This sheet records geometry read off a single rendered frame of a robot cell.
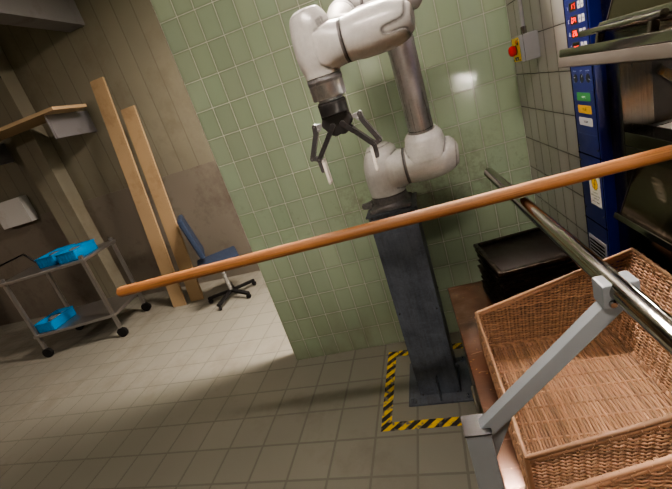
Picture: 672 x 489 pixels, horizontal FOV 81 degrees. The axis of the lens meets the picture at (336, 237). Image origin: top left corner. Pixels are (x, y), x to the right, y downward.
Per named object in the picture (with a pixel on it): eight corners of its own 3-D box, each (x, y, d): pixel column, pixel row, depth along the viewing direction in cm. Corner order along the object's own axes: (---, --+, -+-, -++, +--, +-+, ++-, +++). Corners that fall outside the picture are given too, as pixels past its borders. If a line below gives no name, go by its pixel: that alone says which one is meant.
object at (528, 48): (532, 58, 162) (529, 31, 159) (541, 56, 153) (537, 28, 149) (513, 64, 164) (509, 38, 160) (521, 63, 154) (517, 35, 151)
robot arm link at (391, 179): (373, 191, 184) (360, 145, 177) (412, 182, 178) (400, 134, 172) (368, 202, 170) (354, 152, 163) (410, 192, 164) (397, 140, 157)
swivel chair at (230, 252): (261, 279, 423) (228, 198, 395) (253, 301, 375) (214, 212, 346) (214, 293, 427) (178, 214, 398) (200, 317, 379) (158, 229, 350)
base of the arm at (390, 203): (366, 205, 188) (362, 194, 186) (412, 193, 182) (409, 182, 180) (361, 217, 172) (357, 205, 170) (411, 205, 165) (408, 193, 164)
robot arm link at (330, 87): (310, 80, 105) (317, 103, 107) (303, 83, 97) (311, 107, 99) (342, 69, 103) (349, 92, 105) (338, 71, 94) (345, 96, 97)
